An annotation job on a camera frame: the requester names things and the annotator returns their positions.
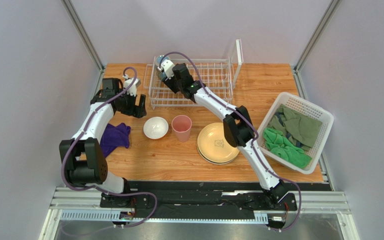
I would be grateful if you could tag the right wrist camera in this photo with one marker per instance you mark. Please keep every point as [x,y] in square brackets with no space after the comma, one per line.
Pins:
[168,66]

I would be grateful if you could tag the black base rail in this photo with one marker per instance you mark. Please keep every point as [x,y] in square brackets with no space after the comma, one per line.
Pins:
[199,200]

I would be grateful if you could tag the bright green towel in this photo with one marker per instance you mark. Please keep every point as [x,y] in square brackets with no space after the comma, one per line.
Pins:
[280,146]

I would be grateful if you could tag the olive green towel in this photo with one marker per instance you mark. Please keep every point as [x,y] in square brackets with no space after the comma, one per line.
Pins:
[301,130]

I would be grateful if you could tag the white wire dish rack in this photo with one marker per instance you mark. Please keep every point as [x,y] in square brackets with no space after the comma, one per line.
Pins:
[220,75]

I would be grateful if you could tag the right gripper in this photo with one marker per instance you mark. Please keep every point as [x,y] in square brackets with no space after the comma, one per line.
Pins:
[167,82]

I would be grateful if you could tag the orange bowl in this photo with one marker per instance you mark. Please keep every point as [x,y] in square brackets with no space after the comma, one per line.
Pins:
[155,128]

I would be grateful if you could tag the blue butterfly mug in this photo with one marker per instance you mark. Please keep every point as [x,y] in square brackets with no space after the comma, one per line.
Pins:
[159,66]

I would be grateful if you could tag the white green-rimmed plate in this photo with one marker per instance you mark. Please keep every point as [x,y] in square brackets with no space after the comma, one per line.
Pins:
[217,155]

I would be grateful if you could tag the purple cloth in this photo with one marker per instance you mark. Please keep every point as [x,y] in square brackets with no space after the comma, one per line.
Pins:
[114,137]

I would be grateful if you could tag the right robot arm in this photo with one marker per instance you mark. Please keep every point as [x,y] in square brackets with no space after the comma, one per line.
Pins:
[238,129]

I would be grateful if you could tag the yellow plate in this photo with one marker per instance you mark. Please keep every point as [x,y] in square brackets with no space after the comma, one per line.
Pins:
[212,136]

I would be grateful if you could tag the white plastic basket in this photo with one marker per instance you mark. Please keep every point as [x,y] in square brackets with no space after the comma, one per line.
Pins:
[308,109]

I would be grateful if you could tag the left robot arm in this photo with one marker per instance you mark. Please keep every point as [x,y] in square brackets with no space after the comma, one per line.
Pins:
[84,165]

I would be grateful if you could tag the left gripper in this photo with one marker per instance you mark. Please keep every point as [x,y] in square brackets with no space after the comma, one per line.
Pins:
[138,111]

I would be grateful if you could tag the pink plastic cup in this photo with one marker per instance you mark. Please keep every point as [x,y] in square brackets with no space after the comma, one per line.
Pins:
[181,125]

